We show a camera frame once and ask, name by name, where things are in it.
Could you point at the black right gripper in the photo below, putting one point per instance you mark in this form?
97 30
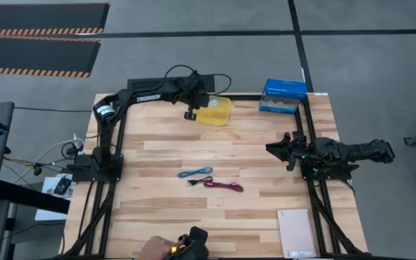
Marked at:
302 150

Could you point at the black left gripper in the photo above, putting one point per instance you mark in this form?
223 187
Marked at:
193 92

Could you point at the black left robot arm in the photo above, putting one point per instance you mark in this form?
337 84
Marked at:
146 96

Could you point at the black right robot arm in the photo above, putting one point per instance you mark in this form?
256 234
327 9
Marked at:
356 150

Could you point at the yellow translucent plastic container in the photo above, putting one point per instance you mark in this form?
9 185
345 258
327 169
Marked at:
215 113

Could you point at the blue game controller box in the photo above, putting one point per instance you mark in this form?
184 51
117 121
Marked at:
284 88

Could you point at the beige notebook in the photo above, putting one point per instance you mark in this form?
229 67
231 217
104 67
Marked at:
296 233

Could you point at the person's hand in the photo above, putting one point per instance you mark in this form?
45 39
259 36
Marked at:
154 249

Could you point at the small black handheld device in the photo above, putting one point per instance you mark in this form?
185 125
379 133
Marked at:
63 186

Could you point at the black hazard-striped floor mat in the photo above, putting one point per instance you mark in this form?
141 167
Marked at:
34 52
42 16

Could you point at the white paper sheets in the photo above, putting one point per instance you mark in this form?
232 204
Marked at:
49 213

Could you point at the black table-level camera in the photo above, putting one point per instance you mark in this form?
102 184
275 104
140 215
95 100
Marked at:
195 240

